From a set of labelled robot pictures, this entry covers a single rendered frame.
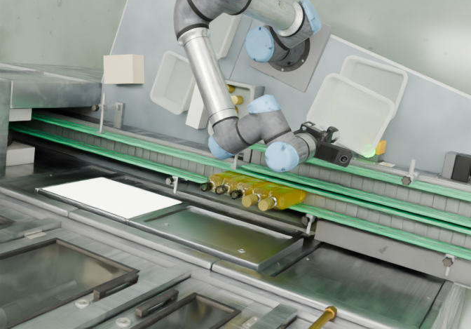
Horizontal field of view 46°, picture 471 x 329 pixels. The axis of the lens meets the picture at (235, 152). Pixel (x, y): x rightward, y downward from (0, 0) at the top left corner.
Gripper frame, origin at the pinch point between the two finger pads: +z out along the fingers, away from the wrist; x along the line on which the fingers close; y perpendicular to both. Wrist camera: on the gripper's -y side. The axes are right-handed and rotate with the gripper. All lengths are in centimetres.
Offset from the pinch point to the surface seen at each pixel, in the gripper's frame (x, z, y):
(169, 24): -1, 36, 95
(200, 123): 29, 28, 63
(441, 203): 12.2, 21.5, -31.9
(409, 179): 5.7, 9.4, -22.1
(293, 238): 39.4, 3.9, 3.0
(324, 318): 29, -40, -24
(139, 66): 19, 31, 101
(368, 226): 27.0, 13.2, -15.9
